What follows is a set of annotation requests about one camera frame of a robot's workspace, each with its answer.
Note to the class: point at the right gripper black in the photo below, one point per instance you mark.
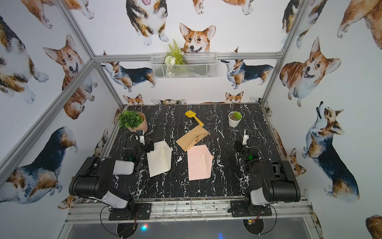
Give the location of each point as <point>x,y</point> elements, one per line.
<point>243,148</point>

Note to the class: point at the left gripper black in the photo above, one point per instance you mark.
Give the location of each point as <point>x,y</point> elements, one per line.
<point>140,145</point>

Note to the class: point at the brown kraft envelope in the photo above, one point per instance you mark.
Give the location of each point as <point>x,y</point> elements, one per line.
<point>192,137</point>

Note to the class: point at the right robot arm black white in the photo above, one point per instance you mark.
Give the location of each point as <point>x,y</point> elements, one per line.
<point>273,181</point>

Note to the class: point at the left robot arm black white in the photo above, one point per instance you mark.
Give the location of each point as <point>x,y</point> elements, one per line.
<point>94,178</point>

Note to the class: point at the white cream envelope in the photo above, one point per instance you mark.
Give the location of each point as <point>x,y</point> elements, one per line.
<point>159,160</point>

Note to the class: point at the pink envelope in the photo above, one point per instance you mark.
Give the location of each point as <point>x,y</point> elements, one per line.
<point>200,162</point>

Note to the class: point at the green plant in terracotta pot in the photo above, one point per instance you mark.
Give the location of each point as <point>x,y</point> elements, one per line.
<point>133,121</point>

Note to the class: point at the small plant in white pot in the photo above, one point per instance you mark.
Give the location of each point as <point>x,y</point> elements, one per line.
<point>234,119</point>

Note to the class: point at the yellow toy shovel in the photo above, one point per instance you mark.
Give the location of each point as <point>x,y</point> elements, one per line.
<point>191,114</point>

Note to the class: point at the fern and white flower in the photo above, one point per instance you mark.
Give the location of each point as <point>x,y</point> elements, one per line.
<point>174,61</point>

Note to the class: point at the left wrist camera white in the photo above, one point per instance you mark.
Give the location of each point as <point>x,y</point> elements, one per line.
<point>140,134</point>

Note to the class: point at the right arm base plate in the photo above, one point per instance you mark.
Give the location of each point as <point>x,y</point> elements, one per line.
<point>244,209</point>

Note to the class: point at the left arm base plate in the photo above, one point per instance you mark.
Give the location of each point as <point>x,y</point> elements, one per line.
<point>140,211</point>

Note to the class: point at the white wire wall basket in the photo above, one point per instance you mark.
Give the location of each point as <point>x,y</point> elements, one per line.
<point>192,65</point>

